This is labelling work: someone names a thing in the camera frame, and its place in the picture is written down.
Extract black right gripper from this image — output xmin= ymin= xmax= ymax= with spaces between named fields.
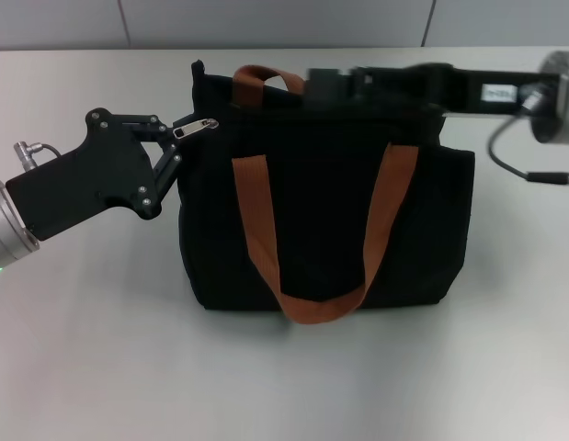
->
xmin=306 ymin=62 xmax=562 ymax=119

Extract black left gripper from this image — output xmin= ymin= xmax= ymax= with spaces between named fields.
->
xmin=5 ymin=107 xmax=197 ymax=243

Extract silver zipper pull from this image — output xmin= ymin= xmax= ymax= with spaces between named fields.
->
xmin=172 ymin=118 xmax=220 ymax=140

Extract black food bag brown handles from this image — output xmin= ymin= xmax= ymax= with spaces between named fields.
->
xmin=177 ymin=59 xmax=477 ymax=325

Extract left gripper cable with plug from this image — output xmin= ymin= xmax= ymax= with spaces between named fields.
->
xmin=13 ymin=141 xmax=63 ymax=175

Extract gripper cable with plug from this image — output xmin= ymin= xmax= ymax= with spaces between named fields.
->
xmin=488 ymin=86 xmax=569 ymax=187
xmin=13 ymin=141 xmax=63 ymax=175

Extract right gripper cable with plug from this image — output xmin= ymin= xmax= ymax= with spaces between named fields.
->
xmin=488 ymin=86 xmax=569 ymax=187

